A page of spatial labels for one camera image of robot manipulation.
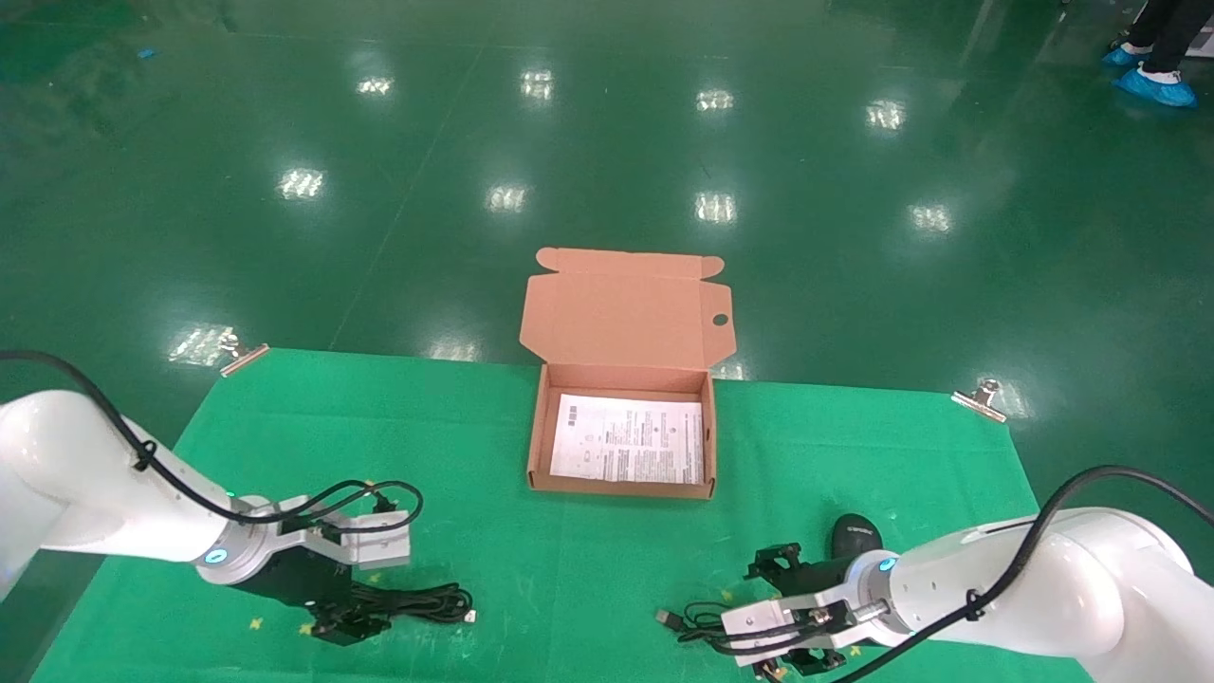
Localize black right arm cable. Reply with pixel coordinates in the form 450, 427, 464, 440
707, 465, 1214, 683

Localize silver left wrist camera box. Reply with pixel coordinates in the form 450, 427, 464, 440
281, 510, 414, 571

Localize black data cable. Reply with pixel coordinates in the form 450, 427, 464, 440
349, 581, 478, 627

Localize black wired computer mouse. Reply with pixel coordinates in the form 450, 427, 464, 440
656, 513, 884, 648

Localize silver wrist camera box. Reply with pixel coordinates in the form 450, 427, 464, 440
281, 510, 414, 571
720, 592, 856, 657

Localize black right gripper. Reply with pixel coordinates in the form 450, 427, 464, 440
744, 542, 860, 683

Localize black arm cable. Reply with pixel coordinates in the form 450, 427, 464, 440
707, 465, 1214, 683
0, 350, 425, 534

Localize white printed paper sheet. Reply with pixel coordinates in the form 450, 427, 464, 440
549, 393, 706, 486

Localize metal mat clip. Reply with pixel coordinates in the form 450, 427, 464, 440
220, 341, 271, 378
951, 379, 1008, 423

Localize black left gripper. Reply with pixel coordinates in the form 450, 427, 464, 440
231, 550, 391, 648

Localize black trouser legs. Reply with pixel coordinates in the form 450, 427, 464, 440
1127, 0, 1214, 75

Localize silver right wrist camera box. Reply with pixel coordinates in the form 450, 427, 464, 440
720, 592, 856, 657

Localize brown cardboard box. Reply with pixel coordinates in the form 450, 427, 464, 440
519, 248, 734, 501

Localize green table mat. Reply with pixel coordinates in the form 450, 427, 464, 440
28, 347, 1092, 683

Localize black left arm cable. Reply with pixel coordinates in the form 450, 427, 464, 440
0, 350, 425, 534

